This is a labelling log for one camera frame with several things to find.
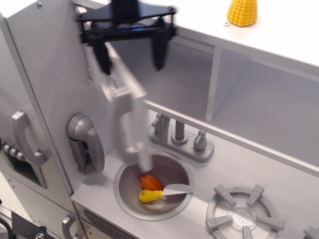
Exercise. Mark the grey toy stove burner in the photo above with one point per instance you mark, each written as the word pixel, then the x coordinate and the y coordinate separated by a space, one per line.
pixel 242 213

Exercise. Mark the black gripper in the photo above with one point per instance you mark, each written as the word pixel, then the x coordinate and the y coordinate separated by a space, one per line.
pixel 124 20

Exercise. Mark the grey toy wall phone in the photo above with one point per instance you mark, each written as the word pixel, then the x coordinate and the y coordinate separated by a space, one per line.
pixel 86 145

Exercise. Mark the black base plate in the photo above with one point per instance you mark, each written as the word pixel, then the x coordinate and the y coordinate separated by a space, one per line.
pixel 13 226

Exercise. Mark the yellow toy corn cob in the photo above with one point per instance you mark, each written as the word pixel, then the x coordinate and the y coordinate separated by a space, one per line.
pixel 242 12

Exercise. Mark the grey toy sink bowl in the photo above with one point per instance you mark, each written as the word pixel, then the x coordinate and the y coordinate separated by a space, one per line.
pixel 154 205

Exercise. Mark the white toy microwave door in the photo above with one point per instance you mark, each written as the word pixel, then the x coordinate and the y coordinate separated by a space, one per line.
pixel 124 96

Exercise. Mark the white toy kitchen cabinet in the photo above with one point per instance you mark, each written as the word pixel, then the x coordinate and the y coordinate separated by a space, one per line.
pixel 254 90

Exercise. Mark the yellow handled toy knife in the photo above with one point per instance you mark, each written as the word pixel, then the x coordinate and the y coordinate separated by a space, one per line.
pixel 146 196

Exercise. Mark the grey oven door handle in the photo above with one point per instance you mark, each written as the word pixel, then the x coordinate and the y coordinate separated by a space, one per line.
pixel 69 227

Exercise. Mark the grey toy faucet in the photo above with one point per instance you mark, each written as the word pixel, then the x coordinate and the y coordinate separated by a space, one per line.
pixel 175 137

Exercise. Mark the orange toy pepper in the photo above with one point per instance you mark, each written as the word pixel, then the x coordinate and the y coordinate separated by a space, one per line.
pixel 148 182

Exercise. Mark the grey fridge door handle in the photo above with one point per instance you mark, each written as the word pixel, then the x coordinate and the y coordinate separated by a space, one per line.
pixel 20 123

